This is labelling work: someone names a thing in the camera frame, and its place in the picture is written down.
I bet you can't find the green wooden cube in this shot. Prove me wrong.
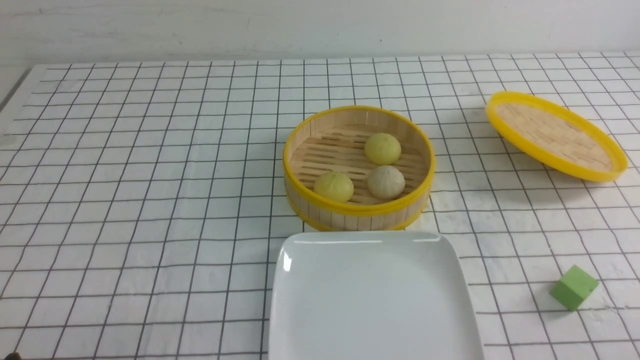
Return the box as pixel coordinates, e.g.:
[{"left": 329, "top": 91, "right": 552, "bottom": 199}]
[{"left": 550, "top": 265, "right": 599, "bottom": 312}]

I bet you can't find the yellow rimmed bamboo steamer lid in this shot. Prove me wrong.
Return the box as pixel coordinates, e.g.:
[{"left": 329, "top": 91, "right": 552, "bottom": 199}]
[{"left": 486, "top": 91, "right": 628, "bottom": 183}]

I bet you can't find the yellow rimmed bamboo steamer basket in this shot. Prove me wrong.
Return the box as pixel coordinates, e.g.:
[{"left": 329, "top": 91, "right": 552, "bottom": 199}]
[{"left": 282, "top": 105, "right": 436, "bottom": 231}]

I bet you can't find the white square ceramic plate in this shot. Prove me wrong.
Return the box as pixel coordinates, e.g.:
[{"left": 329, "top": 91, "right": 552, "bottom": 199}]
[{"left": 268, "top": 230, "right": 485, "bottom": 360}]

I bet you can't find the white grid tablecloth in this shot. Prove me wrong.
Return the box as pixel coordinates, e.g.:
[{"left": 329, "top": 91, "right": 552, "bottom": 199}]
[{"left": 0, "top": 51, "right": 640, "bottom": 360}]

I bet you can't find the pale yellow steamed bun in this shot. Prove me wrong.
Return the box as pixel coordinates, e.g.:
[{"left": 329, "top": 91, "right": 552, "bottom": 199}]
[{"left": 313, "top": 171, "right": 354, "bottom": 203}]

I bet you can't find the beige steamed bun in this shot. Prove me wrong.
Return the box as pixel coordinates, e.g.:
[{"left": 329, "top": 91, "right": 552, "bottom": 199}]
[{"left": 366, "top": 165, "right": 406, "bottom": 200}]

